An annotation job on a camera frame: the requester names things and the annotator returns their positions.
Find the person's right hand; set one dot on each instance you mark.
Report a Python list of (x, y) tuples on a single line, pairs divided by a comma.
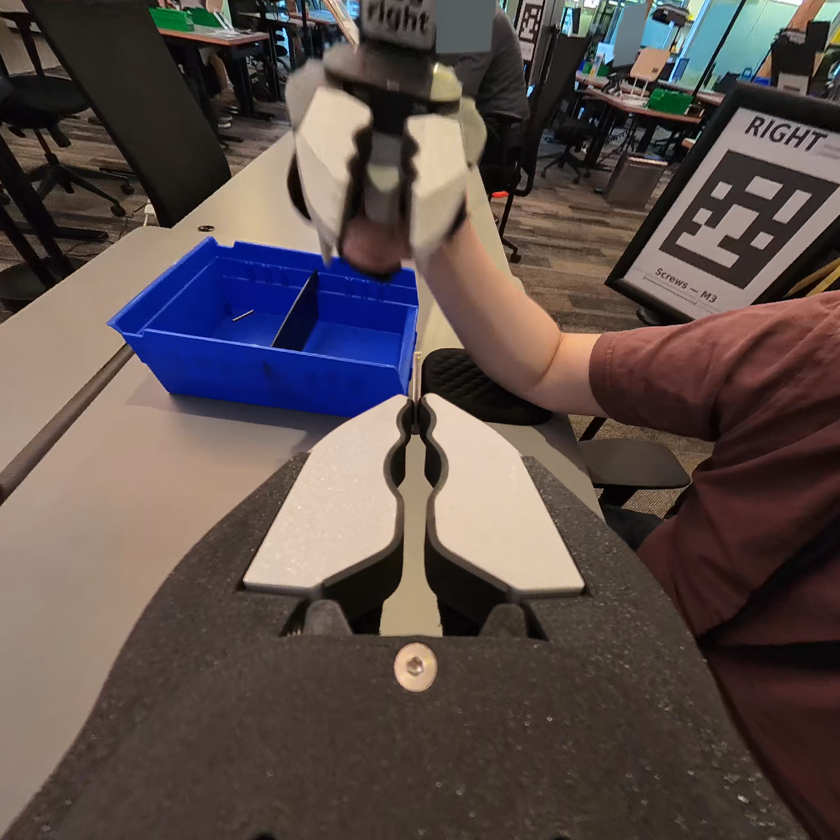
[(371, 246)]

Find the green parts bin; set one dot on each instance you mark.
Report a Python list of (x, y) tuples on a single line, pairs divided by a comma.
[(669, 100), (170, 18)]

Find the tall black chair back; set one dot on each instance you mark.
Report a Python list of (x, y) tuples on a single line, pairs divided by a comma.
[(131, 98)]

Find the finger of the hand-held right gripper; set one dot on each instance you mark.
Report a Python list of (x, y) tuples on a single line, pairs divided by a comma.
[(328, 164), (439, 177)]

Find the dark bin divider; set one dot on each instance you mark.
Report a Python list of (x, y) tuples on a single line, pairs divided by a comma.
[(295, 315)]

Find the black office chair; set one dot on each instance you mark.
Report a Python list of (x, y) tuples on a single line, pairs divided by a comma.
[(558, 98), (39, 98)]

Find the grey trash bin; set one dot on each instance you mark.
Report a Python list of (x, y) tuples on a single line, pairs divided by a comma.
[(633, 184)]

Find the wooden office desk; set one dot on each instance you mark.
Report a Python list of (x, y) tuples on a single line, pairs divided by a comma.
[(216, 38)]

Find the brown cardboard box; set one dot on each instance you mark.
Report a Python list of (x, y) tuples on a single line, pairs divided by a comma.
[(651, 64)]

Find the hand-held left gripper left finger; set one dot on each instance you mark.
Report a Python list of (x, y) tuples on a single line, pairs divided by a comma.
[(328, 518)]

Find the person's right forearm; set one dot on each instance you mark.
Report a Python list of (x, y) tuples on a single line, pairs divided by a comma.
[(512, 328)]

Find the framed marker sign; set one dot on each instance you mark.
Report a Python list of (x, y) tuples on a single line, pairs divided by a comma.
[(748, 216)]

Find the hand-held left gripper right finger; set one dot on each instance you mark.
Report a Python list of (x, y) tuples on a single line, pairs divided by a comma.
[(499, 518)]

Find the hanging marker sign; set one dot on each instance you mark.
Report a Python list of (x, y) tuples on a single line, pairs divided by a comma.
[(530, 19)]

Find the blue divided parts bin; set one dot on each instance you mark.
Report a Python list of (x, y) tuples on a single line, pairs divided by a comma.
[(197, 367)]

